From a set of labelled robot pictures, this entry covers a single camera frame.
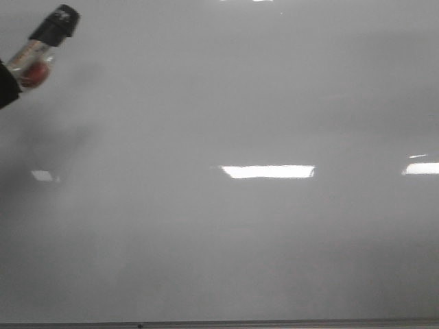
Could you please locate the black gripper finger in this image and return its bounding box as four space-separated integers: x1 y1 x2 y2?
0 61 21 109

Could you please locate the whiteboard marker with black cap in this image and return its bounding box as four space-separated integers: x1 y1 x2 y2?
5 4 81 93

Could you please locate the white glossy whiteboard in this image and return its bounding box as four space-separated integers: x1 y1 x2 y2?
1 1 438 323

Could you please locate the grey aluminium whiteboard frame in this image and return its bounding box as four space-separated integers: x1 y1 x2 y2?
1 317 438 328

